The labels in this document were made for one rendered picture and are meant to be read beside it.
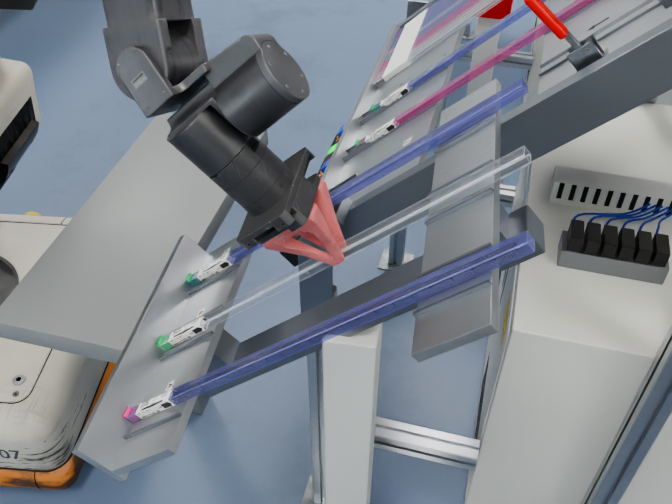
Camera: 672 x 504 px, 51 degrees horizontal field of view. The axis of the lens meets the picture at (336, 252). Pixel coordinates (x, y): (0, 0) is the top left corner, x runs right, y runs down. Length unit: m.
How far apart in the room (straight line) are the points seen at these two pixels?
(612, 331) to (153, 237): 0.75
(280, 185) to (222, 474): 1.06
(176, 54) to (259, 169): 0.12
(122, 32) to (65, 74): 2.41
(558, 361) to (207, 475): 0.84
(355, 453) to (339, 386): 0.14
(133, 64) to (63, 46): 2.64
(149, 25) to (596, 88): 0.46
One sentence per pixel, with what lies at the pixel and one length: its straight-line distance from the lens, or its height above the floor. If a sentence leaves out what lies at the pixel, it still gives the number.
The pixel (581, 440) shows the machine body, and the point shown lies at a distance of 1.26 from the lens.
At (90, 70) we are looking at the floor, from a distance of 3.05.
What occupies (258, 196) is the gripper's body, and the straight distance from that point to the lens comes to 0.63.
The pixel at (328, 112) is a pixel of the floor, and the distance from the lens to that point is 2.62.
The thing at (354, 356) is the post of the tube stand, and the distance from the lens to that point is 0.77.
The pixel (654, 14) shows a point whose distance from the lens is 0.85.
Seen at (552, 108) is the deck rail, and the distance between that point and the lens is 0.82.
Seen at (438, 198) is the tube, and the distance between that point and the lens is 0.63.
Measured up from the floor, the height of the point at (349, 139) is 0.73.
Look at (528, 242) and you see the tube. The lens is 0.52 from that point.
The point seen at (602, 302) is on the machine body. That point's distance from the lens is 1.13.
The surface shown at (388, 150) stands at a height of 0.80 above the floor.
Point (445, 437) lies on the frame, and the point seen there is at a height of 0.32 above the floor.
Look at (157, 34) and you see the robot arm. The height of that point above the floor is 1.14.
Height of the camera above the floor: 1.40
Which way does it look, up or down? 44 degrees down
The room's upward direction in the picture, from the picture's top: straight up
